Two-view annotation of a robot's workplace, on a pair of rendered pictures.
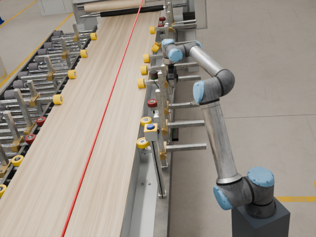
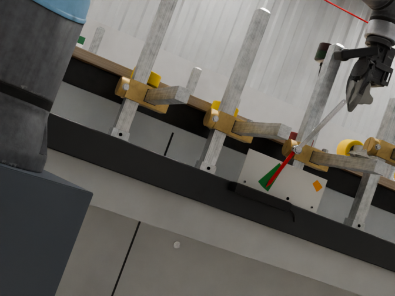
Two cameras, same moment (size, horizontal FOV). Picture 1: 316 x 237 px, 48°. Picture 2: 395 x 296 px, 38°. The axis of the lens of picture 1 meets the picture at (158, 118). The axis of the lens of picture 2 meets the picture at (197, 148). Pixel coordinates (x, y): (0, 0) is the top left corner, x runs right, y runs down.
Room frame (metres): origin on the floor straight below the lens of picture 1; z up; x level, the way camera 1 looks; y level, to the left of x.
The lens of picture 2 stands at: (1.35, -1.38, 0.66)
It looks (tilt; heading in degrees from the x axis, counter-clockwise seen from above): 3 degrees up; 62
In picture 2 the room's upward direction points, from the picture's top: 20 degrees clockwise
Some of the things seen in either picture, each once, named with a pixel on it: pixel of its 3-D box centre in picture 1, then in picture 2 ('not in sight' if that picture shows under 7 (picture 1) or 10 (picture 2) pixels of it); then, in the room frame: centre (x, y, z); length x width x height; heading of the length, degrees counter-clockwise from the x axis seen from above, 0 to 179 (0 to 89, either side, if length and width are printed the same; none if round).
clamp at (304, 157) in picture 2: (165, 107); (305, 155); (2.37, -0.07, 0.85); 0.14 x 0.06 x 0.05; 171
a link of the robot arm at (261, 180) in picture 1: (259, 185); (22, 26); (1.47, -0.51, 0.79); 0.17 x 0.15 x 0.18; 101
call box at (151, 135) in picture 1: (151, 132); not in sight; (1.59, 0.05, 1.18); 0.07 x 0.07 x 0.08; 81
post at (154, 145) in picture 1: (157, 168); not in sight; (1.59, 0.05, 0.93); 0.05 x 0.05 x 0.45; 81
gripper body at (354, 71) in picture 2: (171, 69); (374, 63); (2.41, -0.16, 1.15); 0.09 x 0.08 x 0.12; 171
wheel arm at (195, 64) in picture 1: (171, 66); not in sight; (2.87, -0.19, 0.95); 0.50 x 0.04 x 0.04; 81
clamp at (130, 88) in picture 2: (162, 150); (143, 94); (1.87, 0.00, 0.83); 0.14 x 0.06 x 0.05; 171
